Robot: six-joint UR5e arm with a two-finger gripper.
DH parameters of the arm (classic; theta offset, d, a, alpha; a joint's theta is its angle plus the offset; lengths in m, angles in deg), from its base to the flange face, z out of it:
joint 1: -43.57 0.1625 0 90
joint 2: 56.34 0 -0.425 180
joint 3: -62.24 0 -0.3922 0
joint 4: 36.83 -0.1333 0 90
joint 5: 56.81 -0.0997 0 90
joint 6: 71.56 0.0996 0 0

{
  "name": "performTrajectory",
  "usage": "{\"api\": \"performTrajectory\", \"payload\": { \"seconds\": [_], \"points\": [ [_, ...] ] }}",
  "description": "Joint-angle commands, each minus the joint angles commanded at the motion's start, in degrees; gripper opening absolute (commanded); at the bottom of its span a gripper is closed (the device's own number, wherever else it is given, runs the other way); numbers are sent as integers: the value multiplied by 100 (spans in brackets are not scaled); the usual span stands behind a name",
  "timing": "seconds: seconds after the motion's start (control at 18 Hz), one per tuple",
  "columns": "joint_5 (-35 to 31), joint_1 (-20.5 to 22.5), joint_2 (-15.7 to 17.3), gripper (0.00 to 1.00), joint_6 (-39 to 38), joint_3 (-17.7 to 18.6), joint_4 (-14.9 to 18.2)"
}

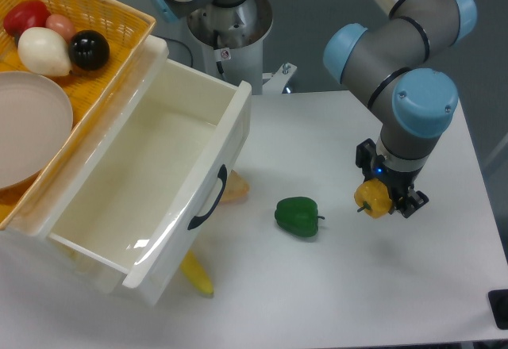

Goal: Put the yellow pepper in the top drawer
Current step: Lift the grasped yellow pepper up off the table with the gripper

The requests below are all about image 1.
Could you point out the yellow toy corn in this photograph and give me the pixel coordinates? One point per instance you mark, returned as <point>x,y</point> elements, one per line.
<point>196,274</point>

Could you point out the toy bread slice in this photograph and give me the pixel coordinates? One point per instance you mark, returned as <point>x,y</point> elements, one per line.
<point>236,188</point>

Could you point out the beige plastic plate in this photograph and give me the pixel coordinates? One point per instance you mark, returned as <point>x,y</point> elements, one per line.
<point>36,121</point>

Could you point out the black device at table edge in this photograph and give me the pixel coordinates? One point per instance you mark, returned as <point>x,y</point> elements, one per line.
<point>498,300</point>

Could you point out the white open top drawer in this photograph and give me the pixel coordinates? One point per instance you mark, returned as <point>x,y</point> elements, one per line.
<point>138,211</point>

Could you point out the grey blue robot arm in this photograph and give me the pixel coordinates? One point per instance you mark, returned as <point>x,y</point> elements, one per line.
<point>384,69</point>

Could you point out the pink toy egg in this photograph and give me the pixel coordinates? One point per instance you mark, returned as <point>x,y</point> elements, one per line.
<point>61,25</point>

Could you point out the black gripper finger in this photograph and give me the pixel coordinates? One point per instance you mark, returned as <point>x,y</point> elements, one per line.
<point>411,202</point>
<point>365,157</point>

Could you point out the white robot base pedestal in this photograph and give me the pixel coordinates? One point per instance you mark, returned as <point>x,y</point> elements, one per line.
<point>232,43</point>

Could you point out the yellow wicker basket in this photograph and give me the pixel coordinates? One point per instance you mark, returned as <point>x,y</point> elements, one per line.
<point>125,30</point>

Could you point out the green toy pepper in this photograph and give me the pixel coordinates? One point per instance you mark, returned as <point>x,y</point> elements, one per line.
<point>298,216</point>

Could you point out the yellow toy pepper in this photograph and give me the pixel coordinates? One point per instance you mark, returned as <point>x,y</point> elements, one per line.
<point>372,198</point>

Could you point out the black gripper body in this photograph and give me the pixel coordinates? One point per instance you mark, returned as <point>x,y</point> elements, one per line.
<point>397,182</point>

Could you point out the white toy onion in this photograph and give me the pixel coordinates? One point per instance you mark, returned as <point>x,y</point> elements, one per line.
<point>44,52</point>

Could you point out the red toy pepper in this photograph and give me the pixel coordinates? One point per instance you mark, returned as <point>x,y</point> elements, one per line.
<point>25,15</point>

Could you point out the black toy ball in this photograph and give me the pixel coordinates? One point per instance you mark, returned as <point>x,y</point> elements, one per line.
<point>89,50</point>

